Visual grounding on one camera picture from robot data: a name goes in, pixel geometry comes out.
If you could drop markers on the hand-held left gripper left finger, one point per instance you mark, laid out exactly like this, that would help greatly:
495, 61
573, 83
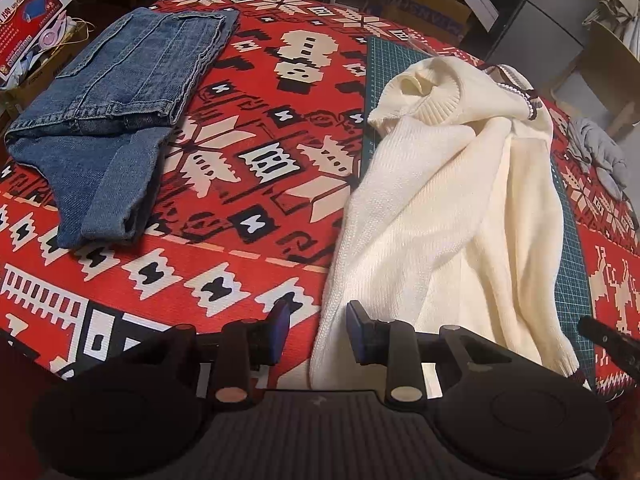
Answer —
277, 330

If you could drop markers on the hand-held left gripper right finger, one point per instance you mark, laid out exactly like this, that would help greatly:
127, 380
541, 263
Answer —
357, 335

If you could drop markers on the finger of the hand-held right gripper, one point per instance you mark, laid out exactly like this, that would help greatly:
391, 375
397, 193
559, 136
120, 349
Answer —
600, 332

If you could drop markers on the cream knit vest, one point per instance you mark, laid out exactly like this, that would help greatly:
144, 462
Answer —
425, 210

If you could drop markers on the red patterned blanket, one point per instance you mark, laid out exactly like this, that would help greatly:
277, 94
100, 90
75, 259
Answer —
165, 260

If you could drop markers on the grey sweater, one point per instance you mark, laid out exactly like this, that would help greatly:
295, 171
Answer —
595, 150

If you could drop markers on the beige chair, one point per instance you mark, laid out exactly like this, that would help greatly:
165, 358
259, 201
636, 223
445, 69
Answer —
615, 65

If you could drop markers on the green cutting mat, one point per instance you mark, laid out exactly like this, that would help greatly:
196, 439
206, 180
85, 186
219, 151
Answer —
375, 60

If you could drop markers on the blue jeans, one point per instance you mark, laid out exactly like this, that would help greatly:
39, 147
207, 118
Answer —
110, 110

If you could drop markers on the grey refrigerator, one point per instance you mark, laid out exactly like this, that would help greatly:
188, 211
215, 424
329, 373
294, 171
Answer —
545, 10

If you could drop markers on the hanging beige garment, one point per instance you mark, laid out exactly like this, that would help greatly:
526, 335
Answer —
615, 5

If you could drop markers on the printed cardboard box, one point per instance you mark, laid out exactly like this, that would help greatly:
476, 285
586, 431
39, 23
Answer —
425, 0

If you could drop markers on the small cardboard box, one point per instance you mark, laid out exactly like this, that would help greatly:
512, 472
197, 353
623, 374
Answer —
30, 92

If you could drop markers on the white flat box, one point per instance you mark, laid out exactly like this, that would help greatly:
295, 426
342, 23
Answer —
480, 5

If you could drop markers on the red and white product box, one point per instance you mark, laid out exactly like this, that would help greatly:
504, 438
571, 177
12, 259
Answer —
30, 20

